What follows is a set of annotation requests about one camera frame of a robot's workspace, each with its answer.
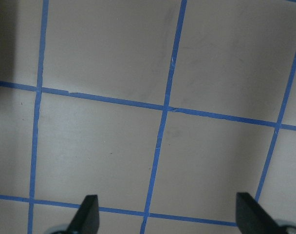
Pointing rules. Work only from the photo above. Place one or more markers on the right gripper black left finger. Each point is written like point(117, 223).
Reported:
point(86, 219)

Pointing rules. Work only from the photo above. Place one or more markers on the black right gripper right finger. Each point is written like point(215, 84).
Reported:
point(251, 218)

